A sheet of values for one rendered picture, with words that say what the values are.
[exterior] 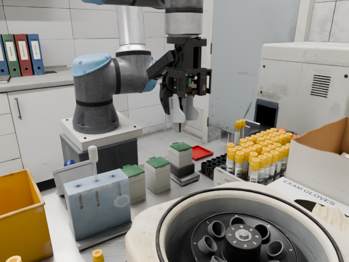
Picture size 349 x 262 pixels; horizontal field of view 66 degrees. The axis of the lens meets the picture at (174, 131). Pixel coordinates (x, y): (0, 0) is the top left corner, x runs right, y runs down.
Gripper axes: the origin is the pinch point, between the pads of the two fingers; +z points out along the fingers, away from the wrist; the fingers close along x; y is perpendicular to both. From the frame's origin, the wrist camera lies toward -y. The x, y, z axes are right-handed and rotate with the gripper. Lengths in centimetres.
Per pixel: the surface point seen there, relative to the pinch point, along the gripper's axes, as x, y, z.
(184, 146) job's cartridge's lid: 0.6, 2.1, 4.6
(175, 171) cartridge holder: -2.4, 2.8, 10.2
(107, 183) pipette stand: -21.8, 10.3, 2.7
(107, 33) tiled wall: 75, -225, -17
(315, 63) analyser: 38.3, 9.9, -12.8
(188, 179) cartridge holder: -0.8, 5.6, 11.4
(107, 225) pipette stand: -22.5, 10.5, 10.9
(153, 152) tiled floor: 97, -177, 101
